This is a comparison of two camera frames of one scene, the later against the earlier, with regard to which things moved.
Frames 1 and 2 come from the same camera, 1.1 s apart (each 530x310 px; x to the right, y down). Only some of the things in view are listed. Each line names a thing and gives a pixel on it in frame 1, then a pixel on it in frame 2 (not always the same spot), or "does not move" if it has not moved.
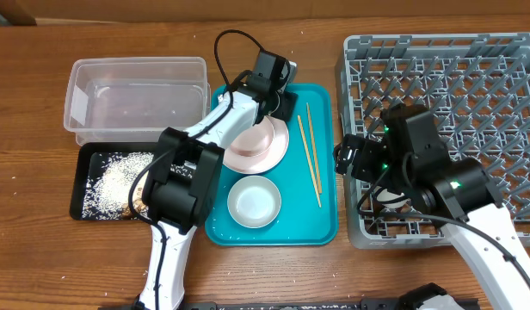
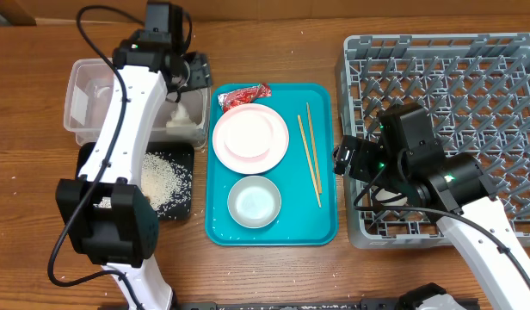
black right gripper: [366, 149] does not move
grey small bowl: [254, 201] does not move
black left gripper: [287, 108] to [200, 72]
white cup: [385, 195] does not move
